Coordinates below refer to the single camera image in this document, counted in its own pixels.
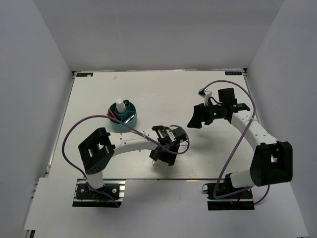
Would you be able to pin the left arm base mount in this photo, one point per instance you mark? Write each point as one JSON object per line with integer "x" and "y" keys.
{"x": 111, "y": 196}

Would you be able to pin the red lip gloss tube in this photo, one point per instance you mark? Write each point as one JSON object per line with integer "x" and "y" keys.
{"x": 114, "y": 115}
{"x": 110, "y": 113}

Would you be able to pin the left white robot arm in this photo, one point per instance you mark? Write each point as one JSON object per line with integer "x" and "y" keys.
{"x": 98, "y": 148}

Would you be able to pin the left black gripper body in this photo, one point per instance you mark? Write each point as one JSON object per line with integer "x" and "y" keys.
{"x": 174, "y": 148}

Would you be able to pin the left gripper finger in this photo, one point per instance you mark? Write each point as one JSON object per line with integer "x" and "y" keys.
{"x": 156, "y": 154}
{"x": 169, "y": 158}

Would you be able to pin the small round cream jar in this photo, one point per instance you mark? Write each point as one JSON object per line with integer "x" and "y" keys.
{"x": 157, "y": 164}

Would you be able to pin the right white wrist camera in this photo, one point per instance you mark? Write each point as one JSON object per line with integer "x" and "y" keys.
{"x": 206, "y": 95}

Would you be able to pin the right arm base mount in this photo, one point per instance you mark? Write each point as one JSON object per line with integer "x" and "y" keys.
{"x": 239, "y": 202}

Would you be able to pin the white round bottle in organizer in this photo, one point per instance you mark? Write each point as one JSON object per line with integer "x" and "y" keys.
{"x": 120, "y": 106}

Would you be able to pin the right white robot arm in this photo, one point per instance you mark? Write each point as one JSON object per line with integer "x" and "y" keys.
{"x": 272, "y": 162}

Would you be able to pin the white bottle black cap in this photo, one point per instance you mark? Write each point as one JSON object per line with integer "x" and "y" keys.
{"x": 127, "y": 102}

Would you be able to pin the teal round organizer container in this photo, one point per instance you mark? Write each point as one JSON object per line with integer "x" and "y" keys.
{"x": 125, "y": 112}

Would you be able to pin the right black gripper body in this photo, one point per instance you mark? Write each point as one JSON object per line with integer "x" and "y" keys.
{"x": 214, "y": 112}

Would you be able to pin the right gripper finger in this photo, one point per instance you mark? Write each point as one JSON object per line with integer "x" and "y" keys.
{"x": 195, "y": 121}
{"x": 209, "y": 119}

